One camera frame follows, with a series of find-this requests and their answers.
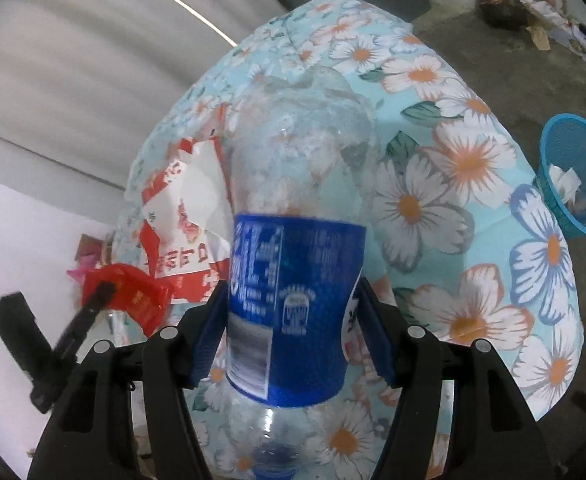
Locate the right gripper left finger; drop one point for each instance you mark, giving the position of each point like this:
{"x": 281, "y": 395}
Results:
{"x": 90, "y": 432}

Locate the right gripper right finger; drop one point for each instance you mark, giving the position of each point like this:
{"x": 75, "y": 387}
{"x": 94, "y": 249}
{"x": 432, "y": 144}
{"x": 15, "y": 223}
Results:
{"x": 493, "y": 434}

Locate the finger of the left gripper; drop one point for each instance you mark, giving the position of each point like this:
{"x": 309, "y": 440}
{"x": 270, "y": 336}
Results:
{"x": 76, "y": 333}

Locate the red wrapper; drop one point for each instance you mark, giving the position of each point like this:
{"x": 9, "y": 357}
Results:
{"x": 143, "y": 298}

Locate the red white peanut bag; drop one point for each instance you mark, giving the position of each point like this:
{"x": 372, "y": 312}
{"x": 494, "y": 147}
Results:
{"x": 187, "y": 226}

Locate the pepsi plastic bottle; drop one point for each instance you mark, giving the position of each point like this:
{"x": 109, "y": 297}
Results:
{"x": 301, "y": 163}

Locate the blue mesh trash basket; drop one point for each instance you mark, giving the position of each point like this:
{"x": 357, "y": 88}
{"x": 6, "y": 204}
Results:
{"x": 562, "y": 149}

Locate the white curtain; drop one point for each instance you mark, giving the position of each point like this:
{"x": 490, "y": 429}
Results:
{"x": 83, "y": 82}

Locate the dark cardboard box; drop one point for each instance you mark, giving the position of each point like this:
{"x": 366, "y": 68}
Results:
{"x": 503, "y": 14}

